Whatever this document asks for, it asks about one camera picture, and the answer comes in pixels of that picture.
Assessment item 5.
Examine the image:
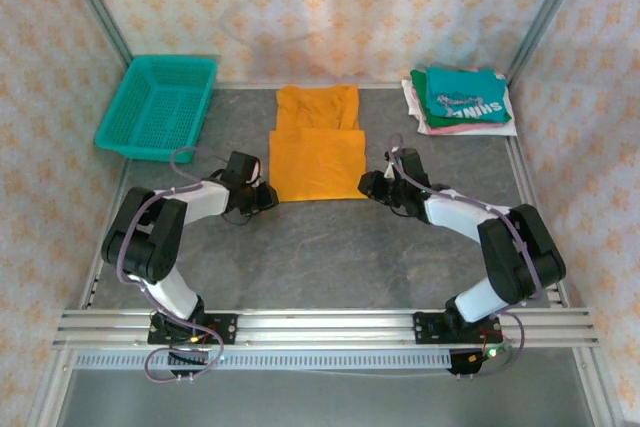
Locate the orange t-shirt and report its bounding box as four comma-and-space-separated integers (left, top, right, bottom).
268, 84, 369, 204

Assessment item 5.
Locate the stack of folded clothes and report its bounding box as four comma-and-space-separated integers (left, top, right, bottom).
402, 77, 519, 137

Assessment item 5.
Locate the green folded t-shirt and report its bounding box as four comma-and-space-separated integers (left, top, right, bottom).
410, 69, 516, 129

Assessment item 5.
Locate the teal plastic basket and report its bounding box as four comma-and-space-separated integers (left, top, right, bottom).
94, 54, 220, 164

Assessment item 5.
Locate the teal printed t-shirt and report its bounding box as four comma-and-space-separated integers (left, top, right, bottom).
424, 66, 512, 123

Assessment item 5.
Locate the patterned fabric backdrop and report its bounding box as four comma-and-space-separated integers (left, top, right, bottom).
0, 0, 640, 427

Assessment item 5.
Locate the aluminium table side rail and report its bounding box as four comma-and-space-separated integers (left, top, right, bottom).
504, 136, 571, 309
79, 161, 129, 311

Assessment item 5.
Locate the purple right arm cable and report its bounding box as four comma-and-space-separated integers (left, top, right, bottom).
383, 132, 544, 379

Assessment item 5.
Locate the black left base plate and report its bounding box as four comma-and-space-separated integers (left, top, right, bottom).
147, 313, 239, 347

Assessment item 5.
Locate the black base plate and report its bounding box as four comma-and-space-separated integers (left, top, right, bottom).
412, 310, 504, 346
147, 313, 239, 347

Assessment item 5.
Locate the aluminium mounting rail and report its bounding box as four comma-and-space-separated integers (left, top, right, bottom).
52, 309, 601, 351

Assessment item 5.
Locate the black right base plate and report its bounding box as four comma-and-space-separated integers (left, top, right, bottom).
412, 310, 504, 346

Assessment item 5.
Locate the slotted grey cable duct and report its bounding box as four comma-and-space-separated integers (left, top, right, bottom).
73, 350, 454, 371

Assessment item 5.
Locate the aluminium frame post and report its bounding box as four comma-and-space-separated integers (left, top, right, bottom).
54, 0, 136, 68
505, 0, 594, 88

